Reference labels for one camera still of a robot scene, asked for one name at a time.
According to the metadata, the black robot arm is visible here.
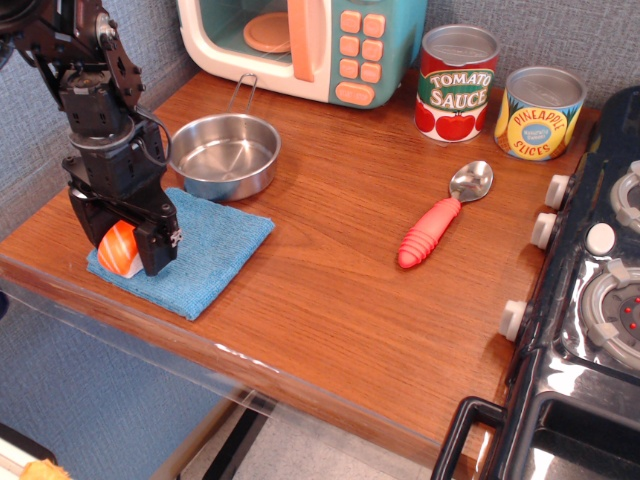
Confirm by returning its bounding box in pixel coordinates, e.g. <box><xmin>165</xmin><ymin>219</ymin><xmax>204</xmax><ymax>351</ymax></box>
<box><xmin>1</xmin><ymin>1</ymin><xmax>181</xmax><ymax>276</ymax></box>

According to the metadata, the tomato sauce can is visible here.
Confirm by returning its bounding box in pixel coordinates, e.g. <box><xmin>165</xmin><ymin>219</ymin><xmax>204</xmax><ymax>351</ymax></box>
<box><xmin>414</xmin><ymin>24</ymin><xmax>500</xmax><ymax>143</ymax></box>

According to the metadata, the yellow object at corner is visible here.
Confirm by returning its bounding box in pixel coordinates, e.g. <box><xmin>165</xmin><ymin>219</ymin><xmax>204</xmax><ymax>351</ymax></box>
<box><xmin>19</xmin><ymin>459</ymin><xmax>71</xmax><ymax>480</ymax></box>

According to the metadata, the small steel pan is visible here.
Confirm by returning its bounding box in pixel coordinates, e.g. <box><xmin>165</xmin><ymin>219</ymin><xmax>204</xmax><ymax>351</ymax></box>
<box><xmin>169</xmin><ymin>73</ymin><xmax>282</xmax><ymax>202</ymax></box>

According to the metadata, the orange plate in microwave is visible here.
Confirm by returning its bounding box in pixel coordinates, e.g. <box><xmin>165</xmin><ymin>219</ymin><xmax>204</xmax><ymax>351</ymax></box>
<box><xmin>243</xmin><ymin>12</ymin><xmax>291</xmax><ymax>54</ymax></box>

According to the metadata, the red handled spoon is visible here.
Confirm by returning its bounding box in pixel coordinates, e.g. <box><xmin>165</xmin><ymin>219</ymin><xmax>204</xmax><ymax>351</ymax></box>
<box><xmin>397</xmin><ymin>160</ymin><xmax>494</xmax><ymax>269</ymax></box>

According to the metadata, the blue folded cloth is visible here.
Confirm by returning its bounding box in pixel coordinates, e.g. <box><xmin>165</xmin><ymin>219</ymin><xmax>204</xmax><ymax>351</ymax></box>
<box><xmin>87</xmin><ymin>188</ymin><xmax>274</xmax><ymax>321</ymax></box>

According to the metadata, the toy microwave oven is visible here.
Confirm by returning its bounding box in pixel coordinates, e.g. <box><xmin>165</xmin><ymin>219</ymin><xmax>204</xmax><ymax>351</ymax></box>
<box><xmin>177</xmin><ymin>1</ymin><xmax>427</xmax><ymax>109</ymax></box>

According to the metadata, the salmon sushi toy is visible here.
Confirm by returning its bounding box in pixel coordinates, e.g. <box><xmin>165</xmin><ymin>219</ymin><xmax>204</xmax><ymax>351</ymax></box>
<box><xmin>97</xmin><ymin>221</ymin><xmax>143</xmax><ymax>279</ymax></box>

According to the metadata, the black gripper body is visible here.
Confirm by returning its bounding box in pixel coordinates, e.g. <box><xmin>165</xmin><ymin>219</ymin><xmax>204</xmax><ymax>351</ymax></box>
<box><xmin>63</xmin><ymin>117</ymin><xmax>178</xmax><ymax>226</ymax></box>

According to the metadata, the pineapple slices can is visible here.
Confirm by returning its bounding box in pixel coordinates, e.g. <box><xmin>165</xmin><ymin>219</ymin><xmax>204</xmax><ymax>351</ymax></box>
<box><xmin>494</xmin><ymin>66</ymin><xmax>587</xmax><ymax>162</ymax></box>

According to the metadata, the black toy stove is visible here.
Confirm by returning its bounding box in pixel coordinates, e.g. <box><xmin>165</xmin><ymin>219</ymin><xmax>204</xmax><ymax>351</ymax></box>
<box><xmin>432</xmin><ymin>87</ymin><xmax>639</xmax><ymax>479</ymax></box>

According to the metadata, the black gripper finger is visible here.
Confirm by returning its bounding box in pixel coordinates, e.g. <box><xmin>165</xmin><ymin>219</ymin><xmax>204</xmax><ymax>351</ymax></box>
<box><xmin>68</xmin><ymin>187</ymin><xmax>121</xmax><ymax>247</ymax></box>
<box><xmin>134</xmin><ymin>222</ymin><xmax>179</xmax><ymax>276</ymax></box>

